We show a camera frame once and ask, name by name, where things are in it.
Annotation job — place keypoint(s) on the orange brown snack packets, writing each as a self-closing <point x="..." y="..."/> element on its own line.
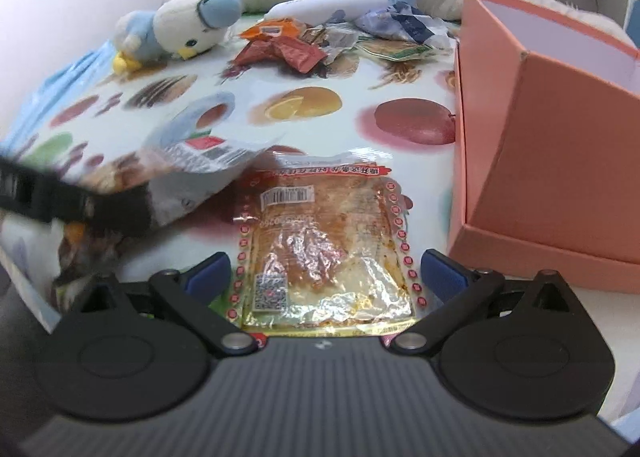
<point x="279" y="41"/>

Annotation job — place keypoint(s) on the clear spicy tofu packet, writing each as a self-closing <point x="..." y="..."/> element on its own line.
<point x="324" y="249"/>

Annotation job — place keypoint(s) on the fruit print table mat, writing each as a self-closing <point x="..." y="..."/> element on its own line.
<point x="354" y="103"/>

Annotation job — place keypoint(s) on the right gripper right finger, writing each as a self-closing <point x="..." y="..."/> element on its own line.
<point x="467" y="295"/>

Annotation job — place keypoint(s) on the white cylindrical bottle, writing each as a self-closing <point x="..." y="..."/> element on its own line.
<point x="316" y="12"/>

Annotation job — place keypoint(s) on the crumpled blue white wrapper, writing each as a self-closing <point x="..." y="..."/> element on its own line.
<point x="402" y="20"/>

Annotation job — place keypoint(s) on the blue white penguin plush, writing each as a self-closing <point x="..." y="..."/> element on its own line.
<point x="177" y="29"/>

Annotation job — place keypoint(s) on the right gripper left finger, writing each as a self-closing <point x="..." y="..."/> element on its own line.
<point x="184" y="297"/>

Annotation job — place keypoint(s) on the green white flat packet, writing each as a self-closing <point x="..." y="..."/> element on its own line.
<point x="395" y="51"/>

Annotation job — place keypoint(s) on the pink cardboard box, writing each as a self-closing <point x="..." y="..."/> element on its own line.
<point x="546" y="174"/>

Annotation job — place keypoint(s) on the silver white snack bag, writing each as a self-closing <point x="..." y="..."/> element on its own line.
<point x="179" y="177"/>

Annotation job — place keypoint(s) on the blue star bedsheet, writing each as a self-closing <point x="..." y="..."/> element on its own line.
<point x="56" y="92"/>

